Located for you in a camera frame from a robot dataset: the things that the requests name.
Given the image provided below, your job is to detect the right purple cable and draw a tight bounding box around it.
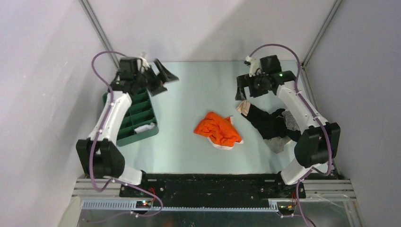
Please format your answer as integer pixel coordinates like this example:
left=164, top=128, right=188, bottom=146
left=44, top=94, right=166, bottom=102
left=249, top=44, right=334, bottom=227

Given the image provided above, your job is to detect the grey underwear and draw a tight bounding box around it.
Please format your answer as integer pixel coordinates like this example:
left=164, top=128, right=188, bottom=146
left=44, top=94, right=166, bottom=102
left=264, top=136, right=292, bottom=154

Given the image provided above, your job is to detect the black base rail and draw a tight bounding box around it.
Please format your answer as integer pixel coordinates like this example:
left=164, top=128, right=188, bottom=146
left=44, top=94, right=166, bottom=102
left=139, top=174, right=306, bottom=209

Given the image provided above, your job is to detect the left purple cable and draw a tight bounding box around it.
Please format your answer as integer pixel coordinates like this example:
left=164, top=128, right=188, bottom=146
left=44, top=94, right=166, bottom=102
left=89, top=51, right=164, bottom=224

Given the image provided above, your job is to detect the white underwear black trim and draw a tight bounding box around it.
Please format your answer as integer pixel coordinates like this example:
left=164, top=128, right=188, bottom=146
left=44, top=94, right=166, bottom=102
left=134, top=122, right=156, bottom=134

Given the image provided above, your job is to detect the purple cable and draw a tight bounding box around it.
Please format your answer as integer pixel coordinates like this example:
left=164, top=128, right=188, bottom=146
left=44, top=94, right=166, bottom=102
left=89, top=51, right=164, bottom=224
left=249, top=44, right=334, bottom=227

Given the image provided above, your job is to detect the orange underwear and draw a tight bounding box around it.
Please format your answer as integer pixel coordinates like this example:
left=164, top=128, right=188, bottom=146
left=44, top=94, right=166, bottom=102
left=193, top=112, right=244, bottom=150

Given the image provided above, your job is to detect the green divided tray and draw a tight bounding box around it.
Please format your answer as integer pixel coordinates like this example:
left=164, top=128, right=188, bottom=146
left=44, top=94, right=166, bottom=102
left=116, top=89, right=159, bottom=147

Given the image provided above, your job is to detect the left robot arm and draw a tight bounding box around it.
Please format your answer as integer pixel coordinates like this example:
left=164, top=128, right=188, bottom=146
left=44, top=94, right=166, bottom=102
left=76, top=57, right=179, bottom=197

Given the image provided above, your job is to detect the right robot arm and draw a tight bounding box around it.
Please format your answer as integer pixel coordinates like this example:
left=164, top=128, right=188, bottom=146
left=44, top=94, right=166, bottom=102
left=235, top=55, right=340, bottom=198

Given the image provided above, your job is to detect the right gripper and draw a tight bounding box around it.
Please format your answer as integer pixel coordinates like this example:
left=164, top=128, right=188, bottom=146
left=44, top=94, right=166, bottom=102
left=235, top=71, right=268, bottom=101

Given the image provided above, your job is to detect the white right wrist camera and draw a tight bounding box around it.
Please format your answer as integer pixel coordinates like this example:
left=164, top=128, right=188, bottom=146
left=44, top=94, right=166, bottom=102
left=244, top=56, right=262, bottom=77

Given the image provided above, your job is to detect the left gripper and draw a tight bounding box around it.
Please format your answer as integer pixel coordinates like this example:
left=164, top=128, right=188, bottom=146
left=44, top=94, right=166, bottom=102
left=134, top=59, right=178, bottom=96

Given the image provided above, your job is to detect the black underwear beige waistband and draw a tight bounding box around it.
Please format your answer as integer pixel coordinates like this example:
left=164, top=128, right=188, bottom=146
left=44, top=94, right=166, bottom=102
left=236, top=100, right=301, bottom=142

